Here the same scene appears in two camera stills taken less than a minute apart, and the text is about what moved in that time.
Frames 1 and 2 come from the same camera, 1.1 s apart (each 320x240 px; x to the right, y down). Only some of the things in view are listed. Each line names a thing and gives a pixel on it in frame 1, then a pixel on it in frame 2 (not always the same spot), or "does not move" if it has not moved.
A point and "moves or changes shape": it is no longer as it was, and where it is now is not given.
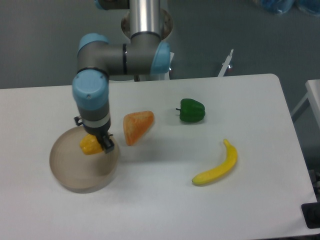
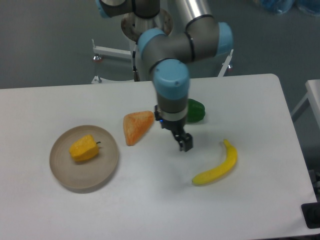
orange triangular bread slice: x=136 y=125 does not move
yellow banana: x=229 y=161 does not move
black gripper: x=99 y=128 to x=174 y=121
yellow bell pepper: x=89 y=145 moves or changes shape
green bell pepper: x=191 y=110 does not move
